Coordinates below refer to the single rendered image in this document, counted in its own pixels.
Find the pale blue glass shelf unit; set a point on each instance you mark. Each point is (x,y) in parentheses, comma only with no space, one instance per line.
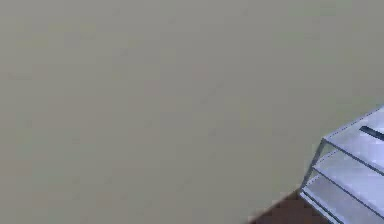
(350,173)

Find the flat black bar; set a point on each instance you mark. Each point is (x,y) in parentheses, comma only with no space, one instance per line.
(373,132)

